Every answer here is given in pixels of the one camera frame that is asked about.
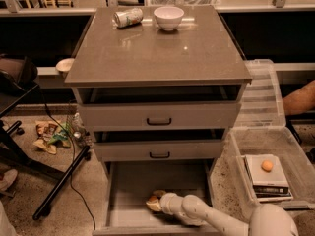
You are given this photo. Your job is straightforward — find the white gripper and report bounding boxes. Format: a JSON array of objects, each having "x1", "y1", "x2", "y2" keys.
[{"x1": 146, "y1": 190, "x2": 183, "y2": 215}]

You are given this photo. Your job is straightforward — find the orange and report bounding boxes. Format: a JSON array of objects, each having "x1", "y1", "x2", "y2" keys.
[
  {"x1": 261, "y1": 160, "x2": 274, "y2": 172},
  {"x1": 149, "y1": 195, "x2": 158, "y2": 203}
]

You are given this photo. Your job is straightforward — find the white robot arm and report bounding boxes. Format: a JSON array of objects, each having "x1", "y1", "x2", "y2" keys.
[{"x1": 146, "y1": 190, "x2": 299, "y2": 236}]

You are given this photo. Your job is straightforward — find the person's forearm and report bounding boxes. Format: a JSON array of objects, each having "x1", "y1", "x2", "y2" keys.
[{"x1": 283, "y1": 80, "x2": 315, "y2": 116}]

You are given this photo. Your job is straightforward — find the bottom grey drawer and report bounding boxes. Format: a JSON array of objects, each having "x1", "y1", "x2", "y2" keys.
[{"x1": 93, "y1": 160, "x2": 221, "y2": 236}]

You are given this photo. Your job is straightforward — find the grey drawer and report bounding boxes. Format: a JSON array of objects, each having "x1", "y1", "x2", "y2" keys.
[
  {"x1": 74, "y1": 85, "x2": 244, "y2": 132},
  {"x1": 93, "y1": 160, "x2": 221, "y2": 236},
  {"x1": 94, "y1": 129, "x2": 226, "y2": 161}
]

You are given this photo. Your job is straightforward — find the middle grey drawer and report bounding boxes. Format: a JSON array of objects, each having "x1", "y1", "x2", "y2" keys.
[{"x1": 94, "y1": 129, "x2": 226, "y2": 161}]

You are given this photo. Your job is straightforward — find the top grey drawer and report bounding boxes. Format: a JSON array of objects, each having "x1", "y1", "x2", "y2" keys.
[{"x1": 74, "y1": 85, "x2": 244, "y2": 132}]

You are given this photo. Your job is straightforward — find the grey drawer cabinet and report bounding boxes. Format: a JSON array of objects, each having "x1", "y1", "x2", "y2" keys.
[{"x1": 64, "y1": 5, "x2": 253, "y2": 236}]

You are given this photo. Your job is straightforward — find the black stand leg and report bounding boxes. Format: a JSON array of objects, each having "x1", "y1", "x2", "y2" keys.
[{"x1": 32, "y1": 146, "x2": 90, "y2": 221}]

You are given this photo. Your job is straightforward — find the clear plastic storage bin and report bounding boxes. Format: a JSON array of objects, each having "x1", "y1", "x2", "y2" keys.
[{"x1": 225, "y1": 125, "x2": 315, "y2": 220}]

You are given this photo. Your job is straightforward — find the orange in plastic bin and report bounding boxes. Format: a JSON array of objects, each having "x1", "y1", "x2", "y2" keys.
[{"x1": 261, "y1": 160, "x2": 274, "y2": 172}]

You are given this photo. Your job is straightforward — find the snack bags on floor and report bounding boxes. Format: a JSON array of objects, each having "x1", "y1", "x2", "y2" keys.
[{"x1": 33, "y1": 121, "x2": 71, "y2": 154}]

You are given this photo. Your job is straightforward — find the stack of books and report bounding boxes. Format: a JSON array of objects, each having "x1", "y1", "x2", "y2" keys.
[{"x1": 249, "y1": 179, "x2": 292, "y2": 202}]

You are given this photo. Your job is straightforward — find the clear plastic bin lid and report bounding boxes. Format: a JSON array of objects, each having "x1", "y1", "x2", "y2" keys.
[{"x1": 234, "y1": 60, "x2": 285, "y2": 129}]

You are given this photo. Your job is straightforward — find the white shoe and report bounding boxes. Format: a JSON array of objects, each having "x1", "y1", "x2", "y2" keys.
[{"x1": 0, "y1": 169, "x2": 18, "y2": 191}]

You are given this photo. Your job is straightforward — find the small round dish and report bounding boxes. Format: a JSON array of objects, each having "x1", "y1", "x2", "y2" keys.
[{"x1": 56, "y1": 58, "x2": 75, "y2": 73}]

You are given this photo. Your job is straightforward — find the white bowl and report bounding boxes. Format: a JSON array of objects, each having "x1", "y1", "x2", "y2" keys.
[{"x1": 154, "y1": 6, "x2": 184, "y2": 31}]

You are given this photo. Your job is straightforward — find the tipped soda can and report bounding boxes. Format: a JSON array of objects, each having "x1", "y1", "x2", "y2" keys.
[{"x1": 113, "y1": 8, "x2": 143, "y2": 29}]

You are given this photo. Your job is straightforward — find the black chair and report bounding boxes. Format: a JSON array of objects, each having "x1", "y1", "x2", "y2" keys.
[{"x1": 0, "y1": 55, "x2": 38, "y2": 116}]

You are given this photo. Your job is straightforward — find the black power cable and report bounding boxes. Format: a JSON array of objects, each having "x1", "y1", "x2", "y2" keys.
[{"x1": 38, "y1": 86, "x2": 96, "y2": 231}]

